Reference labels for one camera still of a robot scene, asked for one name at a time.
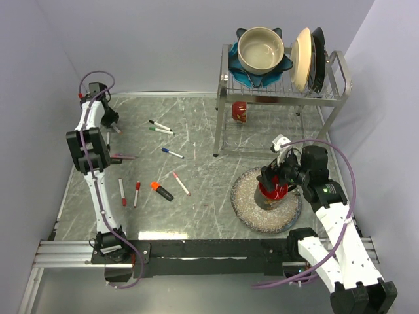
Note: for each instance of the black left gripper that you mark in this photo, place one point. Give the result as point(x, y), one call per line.
point(114, 117)

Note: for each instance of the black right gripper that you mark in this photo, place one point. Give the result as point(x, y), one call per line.
point(272, 169)

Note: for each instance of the salmon capped white marker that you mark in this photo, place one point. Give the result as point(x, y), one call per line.
point(114, 126)

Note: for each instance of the orange and black highlighter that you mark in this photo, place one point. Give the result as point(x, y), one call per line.
point(162, 191)

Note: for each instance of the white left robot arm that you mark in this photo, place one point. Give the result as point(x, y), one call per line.
point(91, 157)

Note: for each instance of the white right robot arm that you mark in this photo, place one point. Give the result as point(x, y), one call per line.
point(354, 283)

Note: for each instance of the purple pen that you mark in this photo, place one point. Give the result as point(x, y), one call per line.
point(123, 157)

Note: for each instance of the black and red mug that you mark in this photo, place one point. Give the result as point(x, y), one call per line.
point(271, 200)

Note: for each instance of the green capped white marker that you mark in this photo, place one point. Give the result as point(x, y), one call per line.
point(161, 131)

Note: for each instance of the green and black highlighter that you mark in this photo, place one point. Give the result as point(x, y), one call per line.
point(116, 161)

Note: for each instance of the speckled grey plate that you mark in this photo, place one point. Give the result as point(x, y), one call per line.
point(259, 213)

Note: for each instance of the steel dish rack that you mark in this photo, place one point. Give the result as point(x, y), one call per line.
point(277, 109)

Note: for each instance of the black capped white marker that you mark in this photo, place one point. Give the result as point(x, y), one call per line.
point(161, 126)

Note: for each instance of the blue capped white marker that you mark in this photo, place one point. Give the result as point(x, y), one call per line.
point(172, 153)

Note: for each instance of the red capped marker right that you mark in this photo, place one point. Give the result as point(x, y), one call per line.
point(136, 195)

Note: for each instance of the red capped marker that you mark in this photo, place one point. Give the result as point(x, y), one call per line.
point(122, 192)
point(136, 195)

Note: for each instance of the small red cup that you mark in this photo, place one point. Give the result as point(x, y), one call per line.
point(239, 111)

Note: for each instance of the red capped marker left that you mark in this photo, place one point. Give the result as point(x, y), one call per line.
point(122, 192)

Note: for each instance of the pink capped white marker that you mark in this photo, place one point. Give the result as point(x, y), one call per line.
point(180, 182)

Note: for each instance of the blue star-shaped bowl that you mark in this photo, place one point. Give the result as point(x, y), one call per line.
point(256, 81)

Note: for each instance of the cream plate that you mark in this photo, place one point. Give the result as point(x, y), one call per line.
point(301, 56)

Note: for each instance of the beige ceramic bowl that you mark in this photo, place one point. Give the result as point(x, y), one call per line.
point(259, 49)

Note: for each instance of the black plate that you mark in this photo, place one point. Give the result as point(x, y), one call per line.
point(316, 75)

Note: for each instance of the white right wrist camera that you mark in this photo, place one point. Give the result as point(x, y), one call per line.
point(279, 146)

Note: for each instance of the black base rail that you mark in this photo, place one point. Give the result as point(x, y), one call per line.
point(204, 257)

